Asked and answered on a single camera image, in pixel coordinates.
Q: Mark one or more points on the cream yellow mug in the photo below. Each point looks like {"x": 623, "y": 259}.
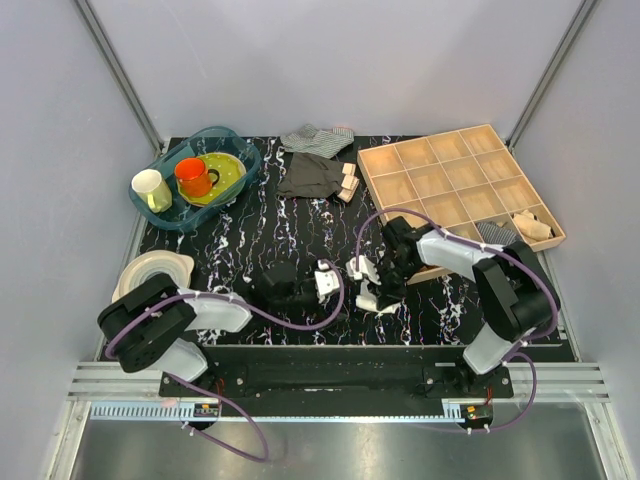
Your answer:
{"x": 152, "y": 189}

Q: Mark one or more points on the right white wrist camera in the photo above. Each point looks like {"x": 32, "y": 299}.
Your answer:
{"x": 360, "y": 268}

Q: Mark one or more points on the aluminium frame post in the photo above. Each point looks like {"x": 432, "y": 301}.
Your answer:
{"x": 114, "y": 64}
{"x": 574, "y": 29}

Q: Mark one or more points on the dark grey underwear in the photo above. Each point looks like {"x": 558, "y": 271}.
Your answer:
{"x": 315, "y": 177}

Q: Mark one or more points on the white underwear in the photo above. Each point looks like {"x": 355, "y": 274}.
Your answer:
{"x": 366, "y": 301}

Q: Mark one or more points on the yellow-green dotted plate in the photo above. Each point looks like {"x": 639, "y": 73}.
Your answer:
{"x": 226, "y": 174}

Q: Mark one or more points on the rolled beige underwear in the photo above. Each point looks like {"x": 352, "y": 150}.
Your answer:
{"x": 531, "y": 227}

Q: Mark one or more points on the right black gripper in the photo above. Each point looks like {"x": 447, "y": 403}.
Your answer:
{"x": 389, "y": 295}

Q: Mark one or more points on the right aluminium frame post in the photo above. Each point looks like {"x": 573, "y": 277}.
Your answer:
{"x": 574, "y": 29}

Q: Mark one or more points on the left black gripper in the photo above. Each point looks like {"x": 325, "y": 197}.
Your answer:
{"x": 315, "y": 310}

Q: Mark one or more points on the left aluminium frame post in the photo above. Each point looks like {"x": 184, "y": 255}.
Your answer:
{"x": 114, "y": 64}

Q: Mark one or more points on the wooden compartment tray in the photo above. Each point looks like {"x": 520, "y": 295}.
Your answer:
{"x": 457, "y": 178}

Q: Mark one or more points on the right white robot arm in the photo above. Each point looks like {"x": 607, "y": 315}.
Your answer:
{"x": 515, "y": 294}

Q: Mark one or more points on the blue transparent plastic bin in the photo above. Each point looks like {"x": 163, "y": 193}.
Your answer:
{"x": 182, "y": 216}

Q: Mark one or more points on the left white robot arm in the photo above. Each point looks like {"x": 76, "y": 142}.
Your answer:
{"x": 145, "y": 327}

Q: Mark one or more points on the aluminium front rail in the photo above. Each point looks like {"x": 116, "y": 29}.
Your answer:
{"x": 554, "y": 383}

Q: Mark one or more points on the orange mug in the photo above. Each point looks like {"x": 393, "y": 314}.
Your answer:
{"x": 194, "y": 177}

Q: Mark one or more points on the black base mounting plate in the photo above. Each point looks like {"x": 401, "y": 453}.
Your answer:
{"x": 431, "y": 371}

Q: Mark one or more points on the cream stacked bowls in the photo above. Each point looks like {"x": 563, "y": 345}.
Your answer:
{"x": 178, "y": 267}

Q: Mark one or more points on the striped grey underwear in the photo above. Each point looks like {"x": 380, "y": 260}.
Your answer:
{"x": 325, "y": 143}

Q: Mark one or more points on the rolled striped underwear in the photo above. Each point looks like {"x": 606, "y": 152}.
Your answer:
{"x": 492, "y": 233}

